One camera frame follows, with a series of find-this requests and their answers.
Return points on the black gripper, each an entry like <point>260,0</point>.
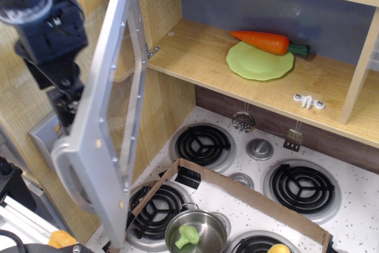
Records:
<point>63,73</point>

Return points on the grey toy microwave door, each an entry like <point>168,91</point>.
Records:
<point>95,161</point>

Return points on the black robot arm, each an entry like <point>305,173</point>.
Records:
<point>51,34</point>

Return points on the brown cardboard barrier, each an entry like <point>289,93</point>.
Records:
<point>248,196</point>

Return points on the orange toy food piece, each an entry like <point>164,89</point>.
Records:
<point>60,239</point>

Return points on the black binder clip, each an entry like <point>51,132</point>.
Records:
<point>188,177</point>

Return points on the back left stove burner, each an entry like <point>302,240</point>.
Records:
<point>205,144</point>

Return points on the stove burner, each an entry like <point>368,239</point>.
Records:
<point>304,187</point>
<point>205,144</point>
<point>258,241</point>
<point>147,231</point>

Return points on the front left stove burner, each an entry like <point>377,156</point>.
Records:
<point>147,231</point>

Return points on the green toy broccoli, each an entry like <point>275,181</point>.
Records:
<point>188,235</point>

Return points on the hanging toy skimmer spoon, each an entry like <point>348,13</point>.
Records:
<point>243,121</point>

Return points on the green toy plate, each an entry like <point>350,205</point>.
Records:
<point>252,63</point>

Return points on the small round stove knob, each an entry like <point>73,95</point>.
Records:
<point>243,179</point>

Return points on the stainless steel pot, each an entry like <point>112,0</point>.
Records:
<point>197,230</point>

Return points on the grey stove knob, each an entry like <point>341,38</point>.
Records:
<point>259,149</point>

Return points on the orange toy carrot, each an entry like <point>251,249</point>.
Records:
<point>273,43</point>

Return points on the hanging toy spatula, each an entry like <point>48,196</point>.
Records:
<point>294,138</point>

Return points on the front right stove burner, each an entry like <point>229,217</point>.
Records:
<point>258,241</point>

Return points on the white door latch clip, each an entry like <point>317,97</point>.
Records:
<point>308,101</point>

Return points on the yellow toy fruit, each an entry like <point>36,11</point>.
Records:
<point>279,248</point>

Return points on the back right stove burner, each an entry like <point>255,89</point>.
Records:
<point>304,187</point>

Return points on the grey wall phone holder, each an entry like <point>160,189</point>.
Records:
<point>45,134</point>

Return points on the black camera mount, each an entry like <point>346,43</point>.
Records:
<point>13,185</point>

